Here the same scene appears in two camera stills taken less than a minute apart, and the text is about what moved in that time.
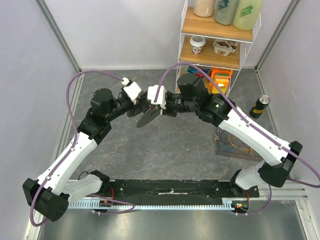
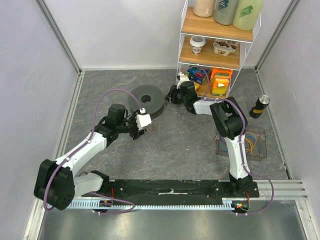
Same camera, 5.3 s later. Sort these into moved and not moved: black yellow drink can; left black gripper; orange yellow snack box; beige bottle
Moved: left black gripper
Not moved: orange yellow snack box; black yellow drink can; beige bottle
